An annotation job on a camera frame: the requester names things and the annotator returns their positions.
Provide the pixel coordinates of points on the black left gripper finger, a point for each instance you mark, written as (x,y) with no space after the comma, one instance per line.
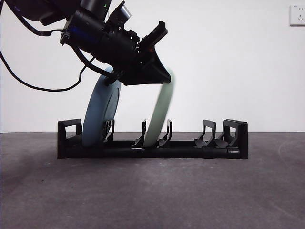
(143,76)
(159,68)

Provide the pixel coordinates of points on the pale green plate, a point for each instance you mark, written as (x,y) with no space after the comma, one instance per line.
(158,112)

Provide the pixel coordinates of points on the blue plate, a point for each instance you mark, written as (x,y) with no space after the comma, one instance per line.
(97,112)

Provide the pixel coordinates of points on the black plastic plate rack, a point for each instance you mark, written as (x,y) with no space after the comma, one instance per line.
(190,150)

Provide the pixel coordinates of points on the pale grey left camera box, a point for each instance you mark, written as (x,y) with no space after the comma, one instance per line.
(122,13)

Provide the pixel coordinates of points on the white wall socket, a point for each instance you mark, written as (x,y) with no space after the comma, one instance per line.
(297,15)

